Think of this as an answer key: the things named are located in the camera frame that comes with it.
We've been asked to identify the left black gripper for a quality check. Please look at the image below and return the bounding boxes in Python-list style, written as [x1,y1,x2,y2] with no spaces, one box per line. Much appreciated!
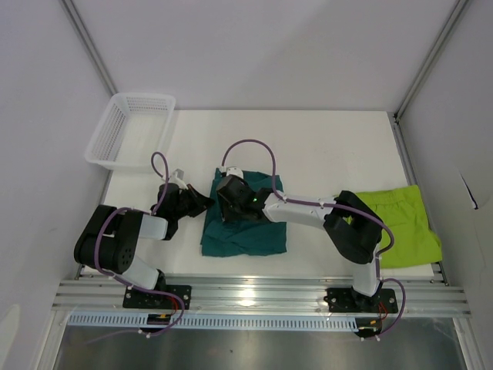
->
[173,183,214,219]

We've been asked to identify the teal green shorts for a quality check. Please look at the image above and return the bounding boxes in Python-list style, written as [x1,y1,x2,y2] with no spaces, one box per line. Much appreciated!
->
[201,170,287,257]

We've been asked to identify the lime green shorts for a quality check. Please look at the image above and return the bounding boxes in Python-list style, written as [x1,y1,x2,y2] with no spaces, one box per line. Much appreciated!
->
[357,185,443,269]

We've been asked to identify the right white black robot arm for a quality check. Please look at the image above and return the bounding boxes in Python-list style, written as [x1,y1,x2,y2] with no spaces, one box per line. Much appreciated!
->
[216,174,386,311]

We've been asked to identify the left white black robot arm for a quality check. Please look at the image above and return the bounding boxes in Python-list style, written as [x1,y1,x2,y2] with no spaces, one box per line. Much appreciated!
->
[74,183,215,308]

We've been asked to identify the white plastic basket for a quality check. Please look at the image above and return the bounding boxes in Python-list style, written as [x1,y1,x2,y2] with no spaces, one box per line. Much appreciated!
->
[84,92,176,173]

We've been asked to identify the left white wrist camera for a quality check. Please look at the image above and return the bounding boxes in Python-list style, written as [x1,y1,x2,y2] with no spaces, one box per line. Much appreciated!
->
[169,169,188,190]

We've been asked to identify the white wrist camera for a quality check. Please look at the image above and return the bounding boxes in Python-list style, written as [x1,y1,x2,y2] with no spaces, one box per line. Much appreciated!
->
[223,166,243,179]
[169,169,188,190]

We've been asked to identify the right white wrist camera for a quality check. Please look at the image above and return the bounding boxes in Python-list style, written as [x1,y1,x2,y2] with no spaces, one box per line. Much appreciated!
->
[223,166,243,179]

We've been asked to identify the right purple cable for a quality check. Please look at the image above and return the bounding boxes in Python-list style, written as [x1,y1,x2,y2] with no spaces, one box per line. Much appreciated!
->
[222,139,407,342]

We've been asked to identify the purple cable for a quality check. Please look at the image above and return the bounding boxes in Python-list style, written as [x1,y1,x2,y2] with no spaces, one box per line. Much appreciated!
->
[222,139,407,342]
[94,152,186,340]

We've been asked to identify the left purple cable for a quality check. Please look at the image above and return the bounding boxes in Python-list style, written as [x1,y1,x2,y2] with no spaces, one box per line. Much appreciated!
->
[94,152,186,340]

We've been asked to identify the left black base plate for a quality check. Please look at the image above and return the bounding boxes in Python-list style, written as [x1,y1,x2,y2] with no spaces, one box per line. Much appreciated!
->
[122,284,192,311]

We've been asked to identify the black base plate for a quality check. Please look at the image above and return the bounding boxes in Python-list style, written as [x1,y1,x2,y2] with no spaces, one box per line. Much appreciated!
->
[324,288,399,314]
[122,284,192,311]

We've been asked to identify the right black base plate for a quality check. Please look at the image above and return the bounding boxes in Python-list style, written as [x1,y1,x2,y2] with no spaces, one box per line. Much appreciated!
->
[324,288,399,314]

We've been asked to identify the white slotted cable duct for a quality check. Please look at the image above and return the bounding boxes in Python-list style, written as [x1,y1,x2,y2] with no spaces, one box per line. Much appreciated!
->
[67,311,358,332]

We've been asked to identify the aluminium mounting rail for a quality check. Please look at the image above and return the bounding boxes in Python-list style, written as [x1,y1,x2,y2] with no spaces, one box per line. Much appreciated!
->
[52,274,471,318]

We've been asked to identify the left aluminium frame post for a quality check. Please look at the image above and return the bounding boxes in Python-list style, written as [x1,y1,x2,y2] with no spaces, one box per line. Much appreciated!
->
[59,0,118,96]

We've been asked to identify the aluminium frame post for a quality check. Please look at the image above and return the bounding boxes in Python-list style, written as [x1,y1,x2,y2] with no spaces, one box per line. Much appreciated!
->
[393,0,472,123]
[59,0,118,96]

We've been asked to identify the right aluminium frame post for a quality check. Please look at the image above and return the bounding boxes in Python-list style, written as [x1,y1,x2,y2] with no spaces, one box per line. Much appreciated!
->
[393,0,472,123]

